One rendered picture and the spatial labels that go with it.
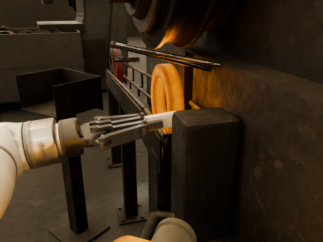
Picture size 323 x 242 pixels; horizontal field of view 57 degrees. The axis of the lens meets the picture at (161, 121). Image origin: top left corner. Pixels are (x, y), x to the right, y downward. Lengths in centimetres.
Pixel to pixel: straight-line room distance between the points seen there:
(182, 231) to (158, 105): 43
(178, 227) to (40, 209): 133
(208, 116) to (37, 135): 30
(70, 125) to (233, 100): 30
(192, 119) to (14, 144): 31
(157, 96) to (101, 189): 107
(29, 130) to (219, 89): 36
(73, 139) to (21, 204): 123
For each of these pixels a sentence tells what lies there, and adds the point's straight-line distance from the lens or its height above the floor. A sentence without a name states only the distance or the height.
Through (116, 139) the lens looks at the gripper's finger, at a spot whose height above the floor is 74.
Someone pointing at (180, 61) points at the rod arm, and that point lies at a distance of 60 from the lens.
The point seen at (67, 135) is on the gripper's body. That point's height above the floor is 75.
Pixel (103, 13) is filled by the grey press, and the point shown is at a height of 89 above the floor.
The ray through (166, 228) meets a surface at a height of 69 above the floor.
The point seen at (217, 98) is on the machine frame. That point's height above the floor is 80.
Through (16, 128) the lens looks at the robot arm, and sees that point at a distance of 59.
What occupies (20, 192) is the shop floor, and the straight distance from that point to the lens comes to 188.
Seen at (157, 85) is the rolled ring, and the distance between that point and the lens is 77.
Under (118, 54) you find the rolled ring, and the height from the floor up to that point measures 75.
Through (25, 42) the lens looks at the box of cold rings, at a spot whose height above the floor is 66.
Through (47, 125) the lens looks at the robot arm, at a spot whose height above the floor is 77.
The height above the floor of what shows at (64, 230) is 1.
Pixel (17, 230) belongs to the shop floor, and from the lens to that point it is 162.
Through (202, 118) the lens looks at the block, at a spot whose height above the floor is 80.
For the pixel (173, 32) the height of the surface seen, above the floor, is 92.
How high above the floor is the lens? 97
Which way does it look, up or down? 21 degrees down
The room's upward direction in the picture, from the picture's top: straight up
